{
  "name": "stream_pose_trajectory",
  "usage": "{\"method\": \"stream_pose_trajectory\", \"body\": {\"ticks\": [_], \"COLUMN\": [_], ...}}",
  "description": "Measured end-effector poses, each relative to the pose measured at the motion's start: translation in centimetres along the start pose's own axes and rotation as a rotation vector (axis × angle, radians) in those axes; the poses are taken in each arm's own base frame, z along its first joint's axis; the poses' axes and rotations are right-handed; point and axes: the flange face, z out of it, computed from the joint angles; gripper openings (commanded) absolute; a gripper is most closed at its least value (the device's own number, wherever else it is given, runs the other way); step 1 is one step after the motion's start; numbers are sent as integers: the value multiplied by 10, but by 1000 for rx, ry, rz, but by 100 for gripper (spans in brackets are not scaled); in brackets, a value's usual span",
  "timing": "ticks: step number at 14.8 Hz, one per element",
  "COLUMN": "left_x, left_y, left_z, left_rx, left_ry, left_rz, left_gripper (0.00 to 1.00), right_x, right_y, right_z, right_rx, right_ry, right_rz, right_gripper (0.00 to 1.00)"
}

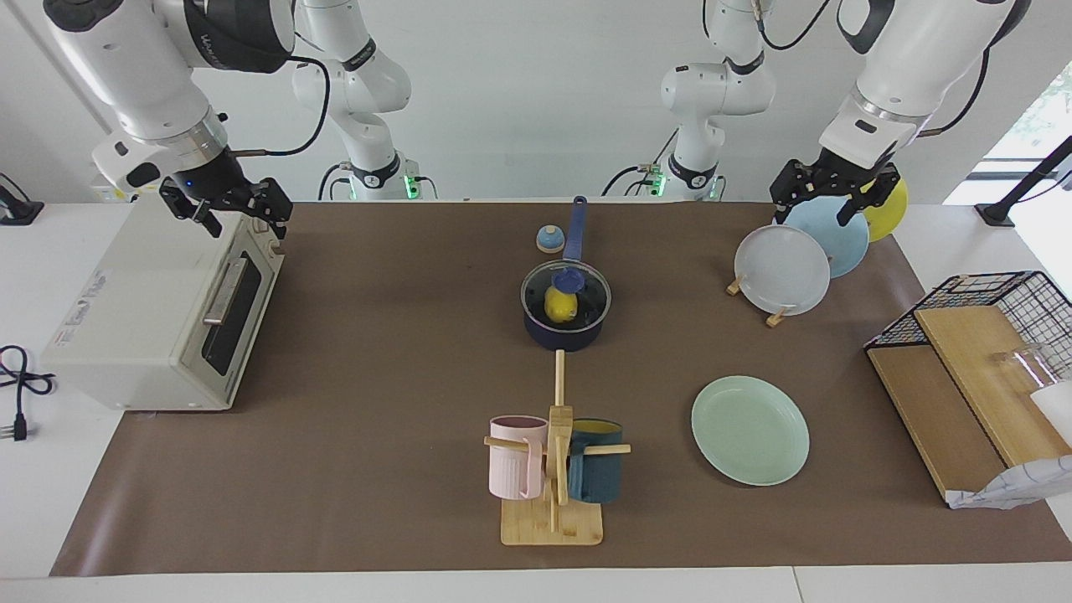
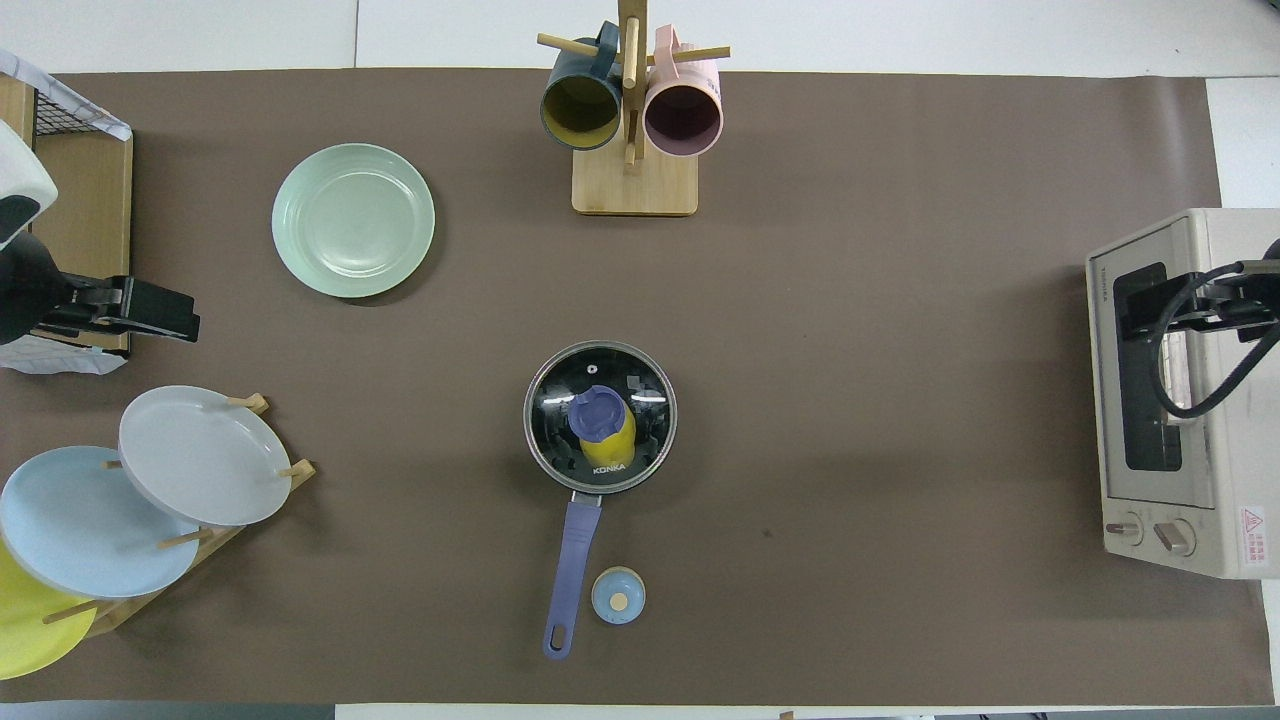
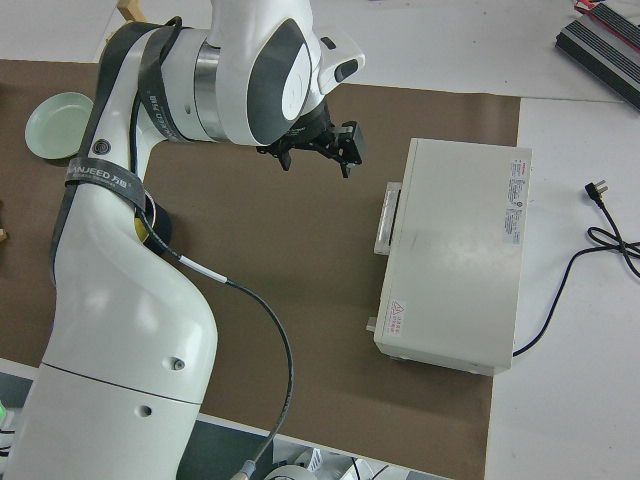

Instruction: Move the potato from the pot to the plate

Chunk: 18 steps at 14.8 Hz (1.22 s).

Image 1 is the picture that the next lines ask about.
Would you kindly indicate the light blue plate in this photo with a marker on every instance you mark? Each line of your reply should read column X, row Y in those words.
column 844, row 244

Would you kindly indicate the brown table mat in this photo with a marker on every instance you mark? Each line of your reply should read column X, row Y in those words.
column 352, row 469

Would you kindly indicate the pink ribbed mug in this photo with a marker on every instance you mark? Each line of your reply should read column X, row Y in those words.
column 511, row 469

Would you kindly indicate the beige toaster oven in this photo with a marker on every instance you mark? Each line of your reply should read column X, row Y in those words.
column 142, row 310

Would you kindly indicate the base connector box green light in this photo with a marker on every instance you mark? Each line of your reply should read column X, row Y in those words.
column 651, row 180
column 419, row 186

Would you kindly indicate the black camera stand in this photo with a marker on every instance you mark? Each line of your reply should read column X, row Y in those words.
column 1026, row 184

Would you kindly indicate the yellow plate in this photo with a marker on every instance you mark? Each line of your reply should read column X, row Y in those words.
column 893, row 213

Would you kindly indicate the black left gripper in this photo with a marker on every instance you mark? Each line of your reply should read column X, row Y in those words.
column 833, row 178

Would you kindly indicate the white grid-patterned cloth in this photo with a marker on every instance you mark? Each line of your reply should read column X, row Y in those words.
column 1022, row 486

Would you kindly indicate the black table clamp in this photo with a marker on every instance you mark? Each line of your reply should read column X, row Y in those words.
column 18, row 211

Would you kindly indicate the glass lid blue knob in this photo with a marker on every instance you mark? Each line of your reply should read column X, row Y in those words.
column 593, row 293

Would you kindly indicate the green plate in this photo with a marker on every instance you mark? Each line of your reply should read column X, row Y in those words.
column 749, row 431

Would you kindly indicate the light wooden board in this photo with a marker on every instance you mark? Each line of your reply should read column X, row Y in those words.
column 980, row 377

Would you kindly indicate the white cup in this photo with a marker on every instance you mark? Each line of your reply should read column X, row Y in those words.
column 1055, row 410

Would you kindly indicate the wooden mug tree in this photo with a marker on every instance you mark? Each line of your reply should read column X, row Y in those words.
column 553, row 523

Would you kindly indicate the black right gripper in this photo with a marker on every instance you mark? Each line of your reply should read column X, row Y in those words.
column 209, row 180

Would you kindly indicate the clear glass cup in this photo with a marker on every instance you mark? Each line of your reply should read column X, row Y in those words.
column 1026, row 364

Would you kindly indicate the dark teal mug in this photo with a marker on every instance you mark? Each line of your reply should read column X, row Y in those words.
column 596, row 481

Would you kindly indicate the grey plate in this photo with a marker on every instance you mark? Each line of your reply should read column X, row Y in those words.
column 780, row 270

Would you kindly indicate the wooden plate rack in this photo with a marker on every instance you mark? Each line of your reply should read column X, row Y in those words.
column 775, row 318

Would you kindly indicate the dark wooden board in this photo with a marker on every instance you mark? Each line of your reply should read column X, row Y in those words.
column 938, row 419

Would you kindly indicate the white power socket box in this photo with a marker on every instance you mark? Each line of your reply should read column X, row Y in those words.
column 105, row 193

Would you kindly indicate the yellow lemon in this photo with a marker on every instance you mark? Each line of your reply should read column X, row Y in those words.
column 559, row 308

